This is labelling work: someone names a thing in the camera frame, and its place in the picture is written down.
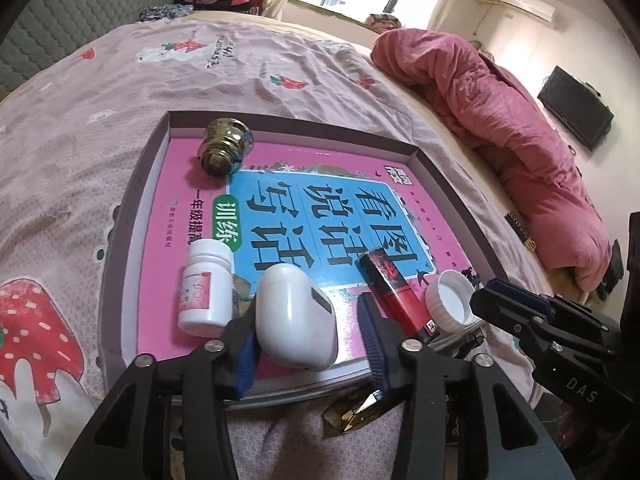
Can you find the white pill bottle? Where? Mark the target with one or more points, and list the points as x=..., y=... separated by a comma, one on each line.
x=205, y=300

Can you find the white earbuds case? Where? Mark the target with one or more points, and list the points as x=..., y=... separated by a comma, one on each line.
x=295, y=320

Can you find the pink quilt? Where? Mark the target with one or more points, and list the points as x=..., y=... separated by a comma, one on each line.
x=475, y=100

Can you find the grey patterned cloth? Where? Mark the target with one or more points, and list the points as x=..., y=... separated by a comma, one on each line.
x=165, y=12

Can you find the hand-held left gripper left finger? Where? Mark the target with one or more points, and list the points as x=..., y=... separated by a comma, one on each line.
x=245, y=365

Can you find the brass door knob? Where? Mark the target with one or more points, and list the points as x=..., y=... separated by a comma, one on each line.
x=222, y=152

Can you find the white bottle cap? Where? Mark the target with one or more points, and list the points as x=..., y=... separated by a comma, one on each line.
x=452, y=300

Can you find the printed pink blanket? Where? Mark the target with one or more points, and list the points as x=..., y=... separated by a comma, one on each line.
x=75, y=160

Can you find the grey padded headboard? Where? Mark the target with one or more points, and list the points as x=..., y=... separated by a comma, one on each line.
x=75, y=10

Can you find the black television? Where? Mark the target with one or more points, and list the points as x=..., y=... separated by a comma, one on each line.
x=575, y=107

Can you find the shallow brown cardboard box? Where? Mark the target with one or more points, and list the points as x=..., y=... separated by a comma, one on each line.
x=112, y=280

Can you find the red lipstick tube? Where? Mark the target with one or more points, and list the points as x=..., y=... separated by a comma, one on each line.
x=395, y=290

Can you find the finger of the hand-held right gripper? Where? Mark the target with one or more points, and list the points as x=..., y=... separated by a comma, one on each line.
x=500, y=312
x=575, y=325

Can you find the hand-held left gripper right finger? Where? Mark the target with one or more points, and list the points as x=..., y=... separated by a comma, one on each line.
x=372, y=350

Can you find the pink and blue book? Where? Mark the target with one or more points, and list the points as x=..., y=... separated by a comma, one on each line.
x=320, y=210

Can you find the white air conditioner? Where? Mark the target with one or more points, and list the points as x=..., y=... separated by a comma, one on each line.
x=527, y=4

